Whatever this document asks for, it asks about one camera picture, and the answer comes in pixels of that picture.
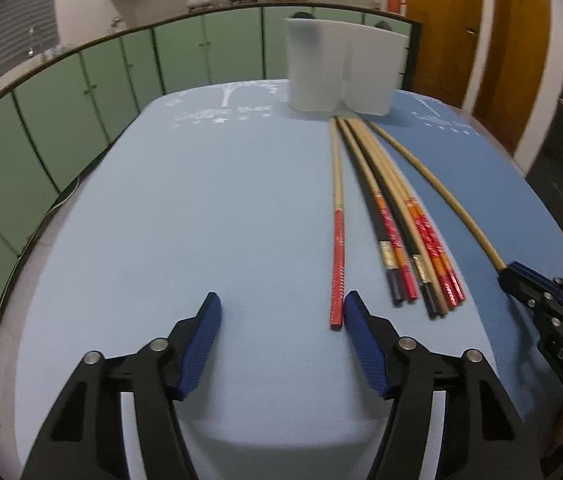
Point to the brown wooden chopstick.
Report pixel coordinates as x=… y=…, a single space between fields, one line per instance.
x=440 y=300

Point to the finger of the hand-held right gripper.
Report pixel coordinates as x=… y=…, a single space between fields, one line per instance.
x=536 y=280
x=519 y=291

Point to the wall tap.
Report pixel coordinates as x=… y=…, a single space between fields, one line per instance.
x=117 y=22

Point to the dark blue placemat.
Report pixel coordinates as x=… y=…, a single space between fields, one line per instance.
x=501 y=185

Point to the light blue placemat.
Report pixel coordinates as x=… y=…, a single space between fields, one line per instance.
x=186 y=210

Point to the white lidded pot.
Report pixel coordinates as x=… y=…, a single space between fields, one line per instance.
x=199 y=0

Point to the sink faucet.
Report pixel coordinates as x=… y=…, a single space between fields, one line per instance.
x=30 y=42

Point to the white chopstick holder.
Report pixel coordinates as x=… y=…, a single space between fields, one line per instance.
x=336 y=65

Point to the black chopstick red pattern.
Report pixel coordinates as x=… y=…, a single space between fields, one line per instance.
x=409 y=280

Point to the green base cabinets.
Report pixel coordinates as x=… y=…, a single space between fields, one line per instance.
x=36 y=135

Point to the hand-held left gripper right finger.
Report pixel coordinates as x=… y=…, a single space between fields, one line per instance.
x=361 y=340

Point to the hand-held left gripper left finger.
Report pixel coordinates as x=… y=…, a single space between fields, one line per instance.
x=201 y=345

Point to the plain wooden door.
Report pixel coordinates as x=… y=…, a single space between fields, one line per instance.
x=511 y=60

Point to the yellow bamboo chopstick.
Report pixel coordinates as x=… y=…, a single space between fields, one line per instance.
x=461 y=215

